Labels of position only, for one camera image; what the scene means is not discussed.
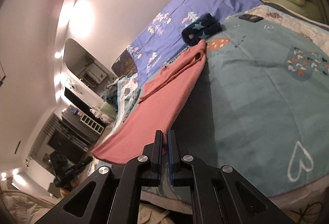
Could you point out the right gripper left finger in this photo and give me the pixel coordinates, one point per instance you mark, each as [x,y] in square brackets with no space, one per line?
[111,194]

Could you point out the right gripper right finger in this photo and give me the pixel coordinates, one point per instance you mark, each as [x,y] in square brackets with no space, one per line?
[219,195]

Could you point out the coral pink knit shirt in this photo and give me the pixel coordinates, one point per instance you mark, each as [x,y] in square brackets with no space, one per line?
[158,106]

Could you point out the pile of dark clothes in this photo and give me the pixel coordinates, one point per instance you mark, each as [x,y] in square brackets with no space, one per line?
[110,95]

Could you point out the white ladder shelf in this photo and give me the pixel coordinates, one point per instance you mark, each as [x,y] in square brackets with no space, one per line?
[92,124]

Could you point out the white rabbit figure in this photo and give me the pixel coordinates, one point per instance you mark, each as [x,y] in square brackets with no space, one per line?
[99,114]

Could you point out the teal patterned blanket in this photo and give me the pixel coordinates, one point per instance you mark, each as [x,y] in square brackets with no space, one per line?
[261,105]

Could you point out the dark headboard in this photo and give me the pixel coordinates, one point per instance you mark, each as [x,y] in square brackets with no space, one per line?
[124,65]

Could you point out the navy star fleece blanket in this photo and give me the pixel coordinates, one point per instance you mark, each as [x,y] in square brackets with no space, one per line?
[201,29]

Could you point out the white quilted bed cover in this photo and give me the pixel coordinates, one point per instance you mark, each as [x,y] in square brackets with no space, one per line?
[313,31]

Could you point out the blue tree print sheet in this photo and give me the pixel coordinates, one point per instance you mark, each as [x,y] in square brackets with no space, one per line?
[161,40]

